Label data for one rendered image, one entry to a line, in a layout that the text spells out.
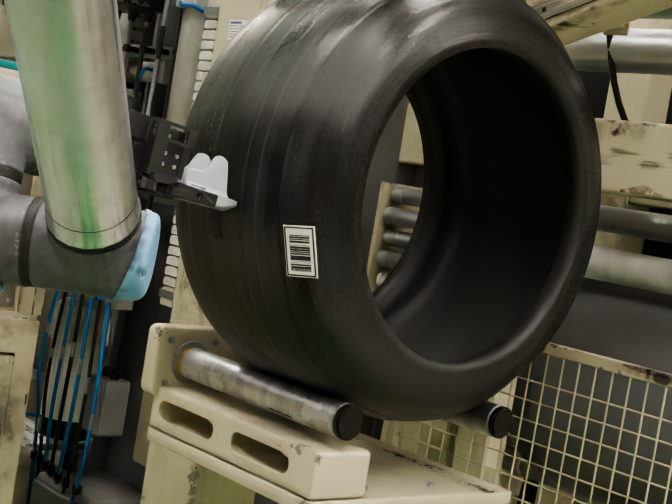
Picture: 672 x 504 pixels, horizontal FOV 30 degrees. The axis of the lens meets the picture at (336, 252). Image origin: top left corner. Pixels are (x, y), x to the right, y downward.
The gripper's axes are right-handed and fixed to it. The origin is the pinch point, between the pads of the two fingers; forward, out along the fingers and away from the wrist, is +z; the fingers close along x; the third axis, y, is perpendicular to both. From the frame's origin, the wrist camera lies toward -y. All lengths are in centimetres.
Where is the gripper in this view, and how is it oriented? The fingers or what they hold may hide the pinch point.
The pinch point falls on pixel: (224, 207)
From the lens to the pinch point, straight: 147.4
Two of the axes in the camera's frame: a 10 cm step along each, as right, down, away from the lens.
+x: -6.5, -1.5, 7.5
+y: 2.5, -9.7, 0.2
